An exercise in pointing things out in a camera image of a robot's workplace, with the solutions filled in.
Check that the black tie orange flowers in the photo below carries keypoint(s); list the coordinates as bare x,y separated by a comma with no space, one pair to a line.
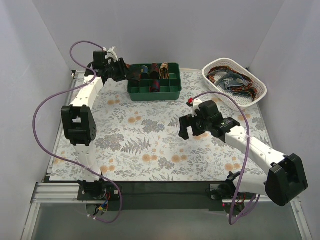
136,72

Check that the dark red rolled tie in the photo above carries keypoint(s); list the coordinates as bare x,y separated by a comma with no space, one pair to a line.
154,71

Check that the red navy striped rolled tie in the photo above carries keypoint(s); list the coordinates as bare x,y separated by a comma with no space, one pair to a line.
154,86

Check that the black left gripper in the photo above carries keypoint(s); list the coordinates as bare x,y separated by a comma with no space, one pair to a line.
122,70

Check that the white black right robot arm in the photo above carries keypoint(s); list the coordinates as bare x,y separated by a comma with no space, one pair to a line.
285,176

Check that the white perforated plastic basket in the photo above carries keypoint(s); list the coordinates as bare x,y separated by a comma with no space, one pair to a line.
227,97

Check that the gold patterned rolled tie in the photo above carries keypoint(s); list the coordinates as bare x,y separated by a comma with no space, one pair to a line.
164,71

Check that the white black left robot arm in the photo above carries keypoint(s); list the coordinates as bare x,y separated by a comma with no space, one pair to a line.
78,122

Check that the green compartment organizer tray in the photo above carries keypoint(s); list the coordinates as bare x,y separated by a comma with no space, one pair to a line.
169,88

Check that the tangled ties in basket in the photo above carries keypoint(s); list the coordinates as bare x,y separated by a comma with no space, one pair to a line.
232,81

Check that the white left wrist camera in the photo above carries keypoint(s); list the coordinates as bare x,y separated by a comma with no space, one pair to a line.
110,53

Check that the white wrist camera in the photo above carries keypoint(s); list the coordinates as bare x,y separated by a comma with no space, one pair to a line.
194,103
110,53

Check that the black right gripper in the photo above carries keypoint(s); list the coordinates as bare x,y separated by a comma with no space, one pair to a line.
189,124

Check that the floral patterned table mat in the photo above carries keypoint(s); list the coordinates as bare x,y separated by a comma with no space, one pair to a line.
139,141

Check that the aluminium front frame rail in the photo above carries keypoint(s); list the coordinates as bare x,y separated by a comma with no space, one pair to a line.
165,210

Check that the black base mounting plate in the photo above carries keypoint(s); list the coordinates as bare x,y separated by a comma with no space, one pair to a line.
157,195

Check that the navy patterned rolled tie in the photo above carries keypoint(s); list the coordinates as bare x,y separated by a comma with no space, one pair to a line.
144,72

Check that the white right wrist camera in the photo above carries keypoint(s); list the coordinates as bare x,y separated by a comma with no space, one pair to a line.
194,103

